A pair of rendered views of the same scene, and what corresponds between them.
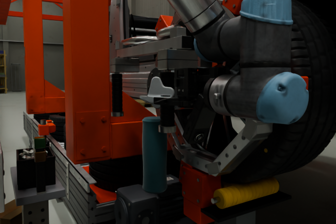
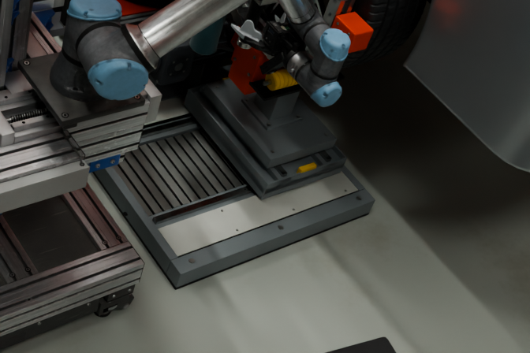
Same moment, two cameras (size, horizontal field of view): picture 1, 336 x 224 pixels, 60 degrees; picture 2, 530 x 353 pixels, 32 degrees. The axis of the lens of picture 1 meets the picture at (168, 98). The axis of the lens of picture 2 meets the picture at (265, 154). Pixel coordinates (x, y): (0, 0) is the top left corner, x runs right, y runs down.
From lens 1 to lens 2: 203 cm
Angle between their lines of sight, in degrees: 41
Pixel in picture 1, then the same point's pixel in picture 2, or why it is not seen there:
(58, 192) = not seen: hidden behind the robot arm
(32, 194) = (58, 27)
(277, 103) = (320, 101)
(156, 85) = (248, 27)
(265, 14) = (330, 55)
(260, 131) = not seen: hidden behind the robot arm
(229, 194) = (281, 80)
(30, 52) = not seen: outside the picture
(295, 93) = (333, 95)
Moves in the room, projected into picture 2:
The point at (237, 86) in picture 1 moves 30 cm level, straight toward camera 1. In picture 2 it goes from (305, 75) to (291, 151)
